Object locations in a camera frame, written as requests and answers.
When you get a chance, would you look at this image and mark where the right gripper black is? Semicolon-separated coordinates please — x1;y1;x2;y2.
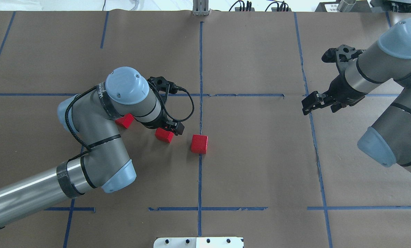
301;75;366;116

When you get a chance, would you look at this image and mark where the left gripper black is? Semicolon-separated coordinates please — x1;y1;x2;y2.
136;103;185;135

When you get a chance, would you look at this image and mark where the red block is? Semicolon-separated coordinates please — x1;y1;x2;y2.
155;128;174;143
190;134;208;154
114;113;135;129

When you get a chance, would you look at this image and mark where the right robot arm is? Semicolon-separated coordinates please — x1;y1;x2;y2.
301;18;411;173

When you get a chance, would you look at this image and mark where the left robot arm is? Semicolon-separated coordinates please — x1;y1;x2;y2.
0;66;195;231

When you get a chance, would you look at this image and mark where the brown paper table cover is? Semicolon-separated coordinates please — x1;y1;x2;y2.
0;10;411;248

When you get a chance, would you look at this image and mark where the white camera mast pedestal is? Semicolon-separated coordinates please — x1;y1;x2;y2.
153;237;244;248

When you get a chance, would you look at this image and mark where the aluminium frame post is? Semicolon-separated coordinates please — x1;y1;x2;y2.
192;0;210;16

